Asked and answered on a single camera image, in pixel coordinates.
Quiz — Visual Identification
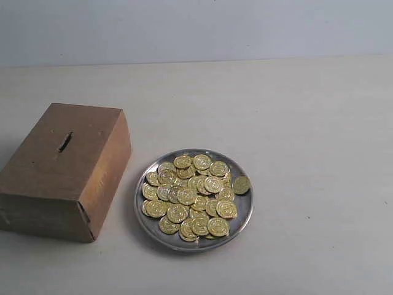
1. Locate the gold coin top of pile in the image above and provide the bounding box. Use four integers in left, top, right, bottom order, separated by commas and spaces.
173, 154, 192, 169

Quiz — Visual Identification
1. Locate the brown cardboard slotted box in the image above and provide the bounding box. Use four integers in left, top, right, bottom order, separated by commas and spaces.
1, 103, 131, 243

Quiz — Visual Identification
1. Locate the round silver metal plate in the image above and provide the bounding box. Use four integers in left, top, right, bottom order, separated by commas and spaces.
128, 148, 254, 253

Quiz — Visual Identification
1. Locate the gold coin front right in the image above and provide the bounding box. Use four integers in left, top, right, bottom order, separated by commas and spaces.
207, 217, 230, 237

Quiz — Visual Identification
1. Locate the gold coin left edge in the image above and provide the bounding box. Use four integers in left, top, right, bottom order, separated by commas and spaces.
142, 183, 158, 200

